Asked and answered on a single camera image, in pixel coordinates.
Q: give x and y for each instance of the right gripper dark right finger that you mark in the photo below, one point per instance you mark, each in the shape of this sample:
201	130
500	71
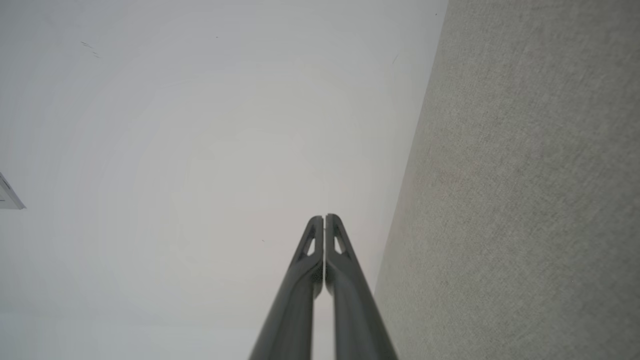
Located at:
352	310

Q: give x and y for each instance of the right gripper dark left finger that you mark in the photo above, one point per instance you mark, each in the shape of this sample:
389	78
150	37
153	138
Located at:
295	305

